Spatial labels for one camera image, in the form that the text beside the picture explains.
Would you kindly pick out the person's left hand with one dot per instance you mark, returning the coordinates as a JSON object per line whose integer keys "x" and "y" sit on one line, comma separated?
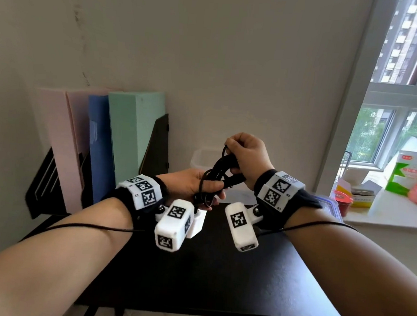
{"x": 181, "y": 184}

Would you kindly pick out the person's right hand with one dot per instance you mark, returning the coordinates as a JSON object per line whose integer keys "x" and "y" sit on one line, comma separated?
{"x": 253, "y": 158}

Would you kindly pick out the person's left thumb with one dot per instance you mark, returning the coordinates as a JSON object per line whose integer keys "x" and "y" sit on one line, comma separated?
{"x": 211, "y": 188}

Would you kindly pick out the person's right thumb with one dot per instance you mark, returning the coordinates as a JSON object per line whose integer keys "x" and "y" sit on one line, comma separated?
{"x": 237, "y": 170}

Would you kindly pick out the person's left forearm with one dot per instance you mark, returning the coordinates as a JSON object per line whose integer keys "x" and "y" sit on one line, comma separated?
{"x": 45, "y": 262}

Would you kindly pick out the person's right forearm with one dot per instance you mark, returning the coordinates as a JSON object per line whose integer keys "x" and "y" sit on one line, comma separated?
{"x": 360, "y": 283}

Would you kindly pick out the clear plastic container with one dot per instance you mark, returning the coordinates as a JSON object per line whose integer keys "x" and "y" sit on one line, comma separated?
{"x": 203, "y": 158}

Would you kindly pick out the black wristband with marker tags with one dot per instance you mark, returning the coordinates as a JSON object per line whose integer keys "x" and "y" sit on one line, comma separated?
{"x": 142, "y": 194}
{"x": 279, "y": 196}

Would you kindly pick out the black metal bookend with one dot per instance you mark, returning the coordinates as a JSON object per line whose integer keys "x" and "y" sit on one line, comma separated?
{"x": 157, "y": 148}

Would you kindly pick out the green folder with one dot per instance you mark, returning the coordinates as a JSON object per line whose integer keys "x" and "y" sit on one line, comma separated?
{"x": 131, "y": 135}

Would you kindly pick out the clear box with blue lid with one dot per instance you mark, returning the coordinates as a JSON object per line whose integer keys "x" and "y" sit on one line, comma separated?
{"x": 330, "y": 205}

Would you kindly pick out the jar with red lid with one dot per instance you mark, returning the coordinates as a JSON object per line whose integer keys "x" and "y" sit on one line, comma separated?
{"x": 342, "y": 200}

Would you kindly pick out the blue folder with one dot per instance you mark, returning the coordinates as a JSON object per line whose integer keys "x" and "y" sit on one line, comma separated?
{"x": 99, "y": 154}

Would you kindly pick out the yellow and white box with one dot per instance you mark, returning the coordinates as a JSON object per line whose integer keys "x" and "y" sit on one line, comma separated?
{"x": 362, "y": 197}

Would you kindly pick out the light pink folder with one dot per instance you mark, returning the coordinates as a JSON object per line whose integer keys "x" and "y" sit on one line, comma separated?
{"x": 56, "y": 144}

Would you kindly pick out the green and white carton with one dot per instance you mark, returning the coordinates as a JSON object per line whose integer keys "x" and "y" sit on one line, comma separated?
{"x": 411, "y": 168}

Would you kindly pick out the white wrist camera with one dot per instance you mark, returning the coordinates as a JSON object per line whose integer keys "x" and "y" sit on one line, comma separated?
{"x": 174, "y": 225}
{"x": 241, "y": 227}

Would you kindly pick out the white window frame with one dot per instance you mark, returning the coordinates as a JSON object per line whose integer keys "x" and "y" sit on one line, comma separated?
{"x": 390, "y": 94}

